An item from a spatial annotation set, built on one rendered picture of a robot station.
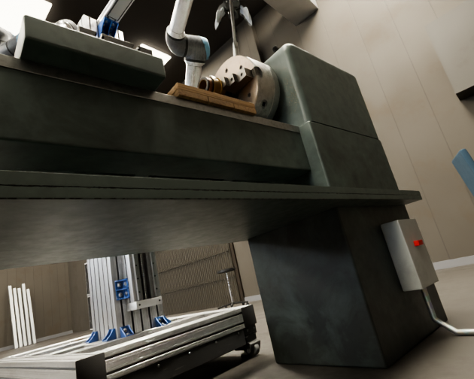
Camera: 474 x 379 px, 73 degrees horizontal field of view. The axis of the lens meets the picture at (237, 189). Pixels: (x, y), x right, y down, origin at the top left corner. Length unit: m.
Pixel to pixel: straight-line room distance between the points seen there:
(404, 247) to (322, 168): 0.43
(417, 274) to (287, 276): 0.47
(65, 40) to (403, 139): 4.00
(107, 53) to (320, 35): 4.72
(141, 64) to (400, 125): 3.87
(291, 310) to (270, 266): 0.19
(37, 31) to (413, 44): 4.34
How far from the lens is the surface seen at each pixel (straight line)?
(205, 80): 1.31
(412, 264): 1.37
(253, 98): 1.26
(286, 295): 1.35
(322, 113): 1.37
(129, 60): 0.84
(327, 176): 1.19
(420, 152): 4.33
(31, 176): 0.55
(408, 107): 4.48
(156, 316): 1.72
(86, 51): 0.80
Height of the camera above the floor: 0.35
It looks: 16 degrees up
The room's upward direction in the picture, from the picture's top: 13 degrees counter-clockwise
